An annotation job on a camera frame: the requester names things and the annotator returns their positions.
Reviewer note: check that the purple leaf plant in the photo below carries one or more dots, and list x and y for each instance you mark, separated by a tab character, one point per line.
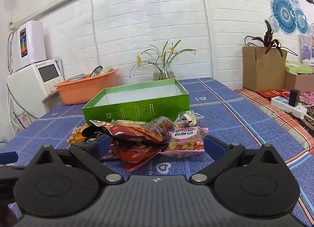
268	41

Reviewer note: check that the small brown cardboard box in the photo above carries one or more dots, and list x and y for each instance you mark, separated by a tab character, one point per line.
301	82

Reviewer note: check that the red orange snack bag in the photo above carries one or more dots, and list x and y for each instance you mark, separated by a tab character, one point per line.
135	154

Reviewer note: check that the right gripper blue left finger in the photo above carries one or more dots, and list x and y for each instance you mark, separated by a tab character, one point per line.
96	147

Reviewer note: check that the tall brown cardboard box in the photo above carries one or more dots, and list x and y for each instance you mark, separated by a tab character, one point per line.
263	71

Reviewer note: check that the white power strip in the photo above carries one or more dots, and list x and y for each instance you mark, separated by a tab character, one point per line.
282	104

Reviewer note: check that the blue paper fan decoration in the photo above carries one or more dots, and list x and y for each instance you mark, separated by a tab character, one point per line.
289	16

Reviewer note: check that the white water purifier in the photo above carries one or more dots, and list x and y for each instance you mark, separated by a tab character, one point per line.
26	46

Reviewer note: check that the green cardboard box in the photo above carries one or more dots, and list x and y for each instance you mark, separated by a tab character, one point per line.
139	102

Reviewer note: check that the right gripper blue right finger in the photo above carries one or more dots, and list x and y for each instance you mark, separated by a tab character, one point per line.
217	149

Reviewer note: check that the orange plastic basin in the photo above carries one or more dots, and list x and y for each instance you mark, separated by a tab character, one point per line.
84	90

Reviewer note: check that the glass vase with orchid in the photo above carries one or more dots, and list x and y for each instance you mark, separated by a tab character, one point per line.
160	60

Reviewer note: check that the light green flat box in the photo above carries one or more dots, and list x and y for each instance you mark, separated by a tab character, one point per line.
297	68

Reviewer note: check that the orange yellow snack pack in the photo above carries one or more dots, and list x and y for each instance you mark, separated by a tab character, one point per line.
76	135

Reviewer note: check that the dark red snack bag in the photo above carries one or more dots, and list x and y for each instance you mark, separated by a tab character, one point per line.
155	131

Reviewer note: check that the clear small candy pack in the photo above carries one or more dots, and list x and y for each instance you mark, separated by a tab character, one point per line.
187	119

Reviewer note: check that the white countertop appliance with screen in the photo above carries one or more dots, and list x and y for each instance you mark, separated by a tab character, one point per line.
33	88

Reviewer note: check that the black power adapter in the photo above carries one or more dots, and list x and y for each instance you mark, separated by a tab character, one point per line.
294	97

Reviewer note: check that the pink peanut snack pack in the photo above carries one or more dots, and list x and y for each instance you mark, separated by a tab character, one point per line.
185	142

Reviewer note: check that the red envelope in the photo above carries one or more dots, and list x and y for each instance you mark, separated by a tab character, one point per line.
273	93

